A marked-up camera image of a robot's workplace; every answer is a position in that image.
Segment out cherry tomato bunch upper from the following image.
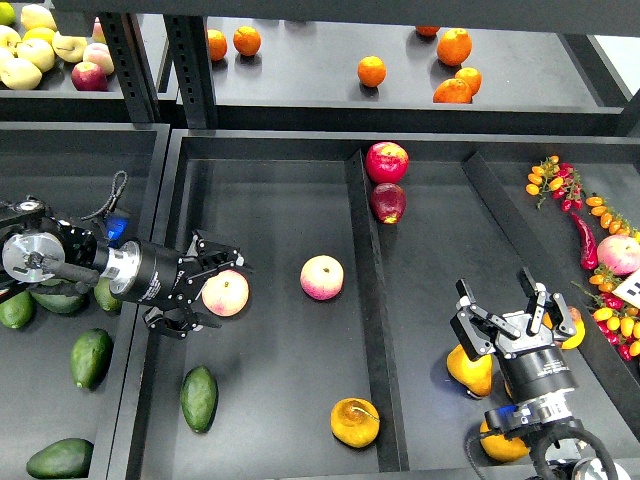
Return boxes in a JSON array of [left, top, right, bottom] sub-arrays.
[[525, 155, 584, 212]]

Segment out dark green avocado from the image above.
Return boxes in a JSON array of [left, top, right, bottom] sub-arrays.
[[180, 365, 218, 433]]

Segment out black shelf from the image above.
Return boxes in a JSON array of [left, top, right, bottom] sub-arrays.
[[211, 19, 639, 136], [1, 14, 181, 124]]

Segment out green avocado standing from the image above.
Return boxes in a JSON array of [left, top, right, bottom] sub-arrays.
[[70, 328, 113, 389]]

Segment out orange shelf far left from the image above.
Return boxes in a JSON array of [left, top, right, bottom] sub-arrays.
[[207, 29, 228, 62]]

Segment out bright red apple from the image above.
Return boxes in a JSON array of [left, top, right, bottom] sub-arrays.
[[365, 142, 409, 184]]

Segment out dark avocado left bin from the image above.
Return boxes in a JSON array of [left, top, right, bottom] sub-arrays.
[[29, 285, 85, 314]]

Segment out yellow pear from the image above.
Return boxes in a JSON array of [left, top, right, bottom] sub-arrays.
[[330, 397, 380, 448], [503, 375, 515, 400], [480, 434, 529, 463], [446, 344, 493, 398], [543, 305, 586, 350]]

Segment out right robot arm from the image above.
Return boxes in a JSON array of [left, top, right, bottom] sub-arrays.
[[450, 269, 626, 479]]

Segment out black perforated left post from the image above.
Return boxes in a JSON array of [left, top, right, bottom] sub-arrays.
[[98, 12, 161, 124]]

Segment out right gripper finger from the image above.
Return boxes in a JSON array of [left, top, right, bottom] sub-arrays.
[[518, 267, 577, 342], [450, 279, 521, 360]]

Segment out pink apple left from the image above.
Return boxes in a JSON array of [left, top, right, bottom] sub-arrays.
[[201, 270, 249, 317]]

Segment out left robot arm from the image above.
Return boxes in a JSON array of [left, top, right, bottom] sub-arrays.
[[1, 171, 245, 339]]

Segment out red apple on shelf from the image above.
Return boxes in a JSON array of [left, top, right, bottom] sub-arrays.
[[71, 61, 108, 92]]

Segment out black middle bin tray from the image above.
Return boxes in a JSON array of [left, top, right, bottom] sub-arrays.
[[109, 130, 639, 479]]

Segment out black perforated shelf post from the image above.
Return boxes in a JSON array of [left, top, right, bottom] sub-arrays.
[[163, 14, 218, 130]]

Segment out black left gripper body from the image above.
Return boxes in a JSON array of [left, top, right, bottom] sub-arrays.
[[107, 241, 204, 310]]

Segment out black upper left shelf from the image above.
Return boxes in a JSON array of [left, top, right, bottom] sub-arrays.
[[1, 14, 181, 124]]

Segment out dark red apple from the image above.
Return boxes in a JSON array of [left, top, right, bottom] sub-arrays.
[[370, 183, 407, 225]]

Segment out white label card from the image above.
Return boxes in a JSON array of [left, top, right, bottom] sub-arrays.
[[613, 270, 640, 308]]

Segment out black left bin tray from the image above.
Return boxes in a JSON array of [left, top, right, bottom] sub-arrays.
[[1, 122, 169, 479]]

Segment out black bin divider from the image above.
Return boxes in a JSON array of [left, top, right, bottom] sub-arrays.
[[344, 150, 409, 472]]

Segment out dark avocado bottom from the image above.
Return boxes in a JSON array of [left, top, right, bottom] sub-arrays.
[[26, 438, 94, 479]]

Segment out pink apple centre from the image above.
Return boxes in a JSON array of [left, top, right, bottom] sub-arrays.
[[300, 255, 344, 301]]

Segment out black bin tray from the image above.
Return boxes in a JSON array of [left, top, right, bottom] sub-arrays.
[[109, 130, 639, 479], [1, 122, 169, 479]]

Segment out pink apple right bin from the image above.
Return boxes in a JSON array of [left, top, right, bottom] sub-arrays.
[[596, 234, 639, 276]]

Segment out light green avocado far left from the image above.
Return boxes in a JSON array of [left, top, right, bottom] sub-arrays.
[[0, 291, 35, 329]]

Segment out orange cherry tomato bunch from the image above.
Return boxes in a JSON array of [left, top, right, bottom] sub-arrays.
[[586, 195, 639, 241]]

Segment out cherry tomato bunch lower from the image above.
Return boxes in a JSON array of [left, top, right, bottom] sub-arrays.
[[572, 263, 639, 362]]

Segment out pink apple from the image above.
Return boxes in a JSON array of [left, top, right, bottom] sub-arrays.
[[300, 255, 344, 301], [201, 270, 249, 317]]

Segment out yellow pear bottom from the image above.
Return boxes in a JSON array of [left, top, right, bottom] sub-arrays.
[[480, 434, 529, 463]]

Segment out green avocado right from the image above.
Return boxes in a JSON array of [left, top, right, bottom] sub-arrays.
[[93, 277, 122, 312]]

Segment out red chili pepper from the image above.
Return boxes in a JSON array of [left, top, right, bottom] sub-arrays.
[[569, 211, 598, 271]]

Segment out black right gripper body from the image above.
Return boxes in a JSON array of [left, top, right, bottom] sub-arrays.
[[495, 311, 578, 403]]

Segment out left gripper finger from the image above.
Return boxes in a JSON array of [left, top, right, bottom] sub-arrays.
[[187, 230, 251, 280], [142, 300, 221, 339]]

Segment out black diagonal divider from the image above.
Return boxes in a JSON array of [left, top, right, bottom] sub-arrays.
[[463, 150, 639, 415]]

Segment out pink peach on shelf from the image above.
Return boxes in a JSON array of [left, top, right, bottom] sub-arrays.
[[83, 42, 115, 76]]

